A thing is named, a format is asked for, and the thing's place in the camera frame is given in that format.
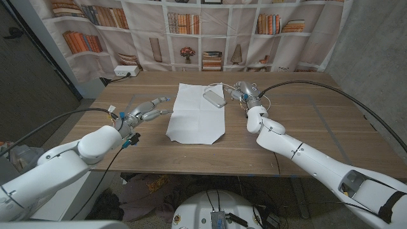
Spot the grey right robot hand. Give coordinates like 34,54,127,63
224,81,265,109

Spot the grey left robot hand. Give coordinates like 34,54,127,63
116,97,174,137

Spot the thin white cable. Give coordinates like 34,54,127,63
203,82,272,112

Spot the white paper sheet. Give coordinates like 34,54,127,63
165,83,226,146

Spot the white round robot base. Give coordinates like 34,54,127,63
171,190,264,229

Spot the white power strip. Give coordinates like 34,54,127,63
113,65,141,78

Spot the purple cloth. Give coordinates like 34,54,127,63
119,174,179,223

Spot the printed bookshelf backdrop cloth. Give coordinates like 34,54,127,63
30,0,354,84

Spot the black bag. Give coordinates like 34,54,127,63
85,189,125,221

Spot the clear plastic storage box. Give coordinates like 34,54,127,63
0,141,45,172

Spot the grey metal table leg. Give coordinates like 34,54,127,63
291,177,311,219

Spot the person in grey clothes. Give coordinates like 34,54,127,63
0,155,20,185

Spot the black power strip cord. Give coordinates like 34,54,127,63
100,72,132,87

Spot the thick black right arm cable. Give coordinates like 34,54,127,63
258,80,407,153

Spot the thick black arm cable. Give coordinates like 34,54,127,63
258,80,407,153
0,107,120,157

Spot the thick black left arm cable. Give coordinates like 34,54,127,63
0,107,120,157

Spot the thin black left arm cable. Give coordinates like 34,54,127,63
69,148,128,221

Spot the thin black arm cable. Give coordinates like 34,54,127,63
273,152,282,176
69,148,128,221

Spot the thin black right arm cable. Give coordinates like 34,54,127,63
273,152,282,176

